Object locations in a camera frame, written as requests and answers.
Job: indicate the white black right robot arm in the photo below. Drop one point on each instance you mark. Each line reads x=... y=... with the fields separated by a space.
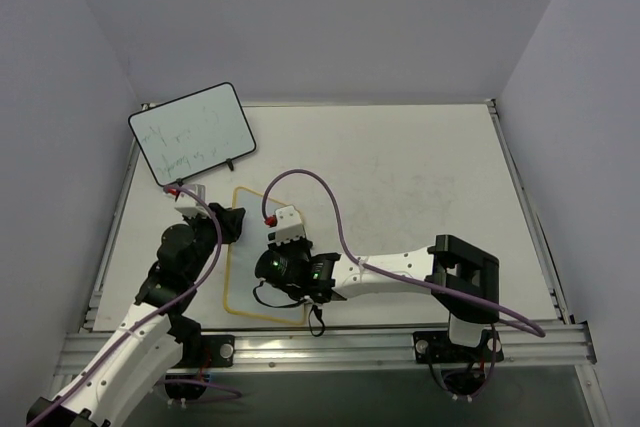
x=446 y=270

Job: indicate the yellow framed whiteboard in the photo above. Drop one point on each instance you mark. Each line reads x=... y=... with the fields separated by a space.
x=240 y=279

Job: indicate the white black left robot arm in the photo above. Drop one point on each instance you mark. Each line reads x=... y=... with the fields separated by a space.
x=155 y=334

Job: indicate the aluminium table frame rail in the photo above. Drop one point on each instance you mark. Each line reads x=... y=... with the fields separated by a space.
x=258 y=351

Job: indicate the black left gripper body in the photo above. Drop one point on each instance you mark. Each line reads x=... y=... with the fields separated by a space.
x=226 y=222

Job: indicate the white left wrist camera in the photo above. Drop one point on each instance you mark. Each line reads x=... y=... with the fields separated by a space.
x=186 y=205

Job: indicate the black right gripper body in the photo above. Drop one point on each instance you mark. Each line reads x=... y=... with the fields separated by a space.
x=270 y=267

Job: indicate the black framed whiteboard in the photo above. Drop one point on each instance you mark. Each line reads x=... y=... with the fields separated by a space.
x=192 y=134

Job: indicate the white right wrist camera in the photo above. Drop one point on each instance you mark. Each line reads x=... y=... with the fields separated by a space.
x=285 y=226

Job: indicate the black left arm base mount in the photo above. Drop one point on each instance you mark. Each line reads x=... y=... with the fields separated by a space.
x=209 y=352

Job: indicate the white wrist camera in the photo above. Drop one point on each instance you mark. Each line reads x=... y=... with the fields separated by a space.
x=285 y=226
x=186 y=205

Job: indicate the aluminium right side rail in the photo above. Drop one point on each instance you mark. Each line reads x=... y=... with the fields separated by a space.
x=536 y=231

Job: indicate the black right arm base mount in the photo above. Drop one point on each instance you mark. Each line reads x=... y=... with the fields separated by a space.
x=459 y=371

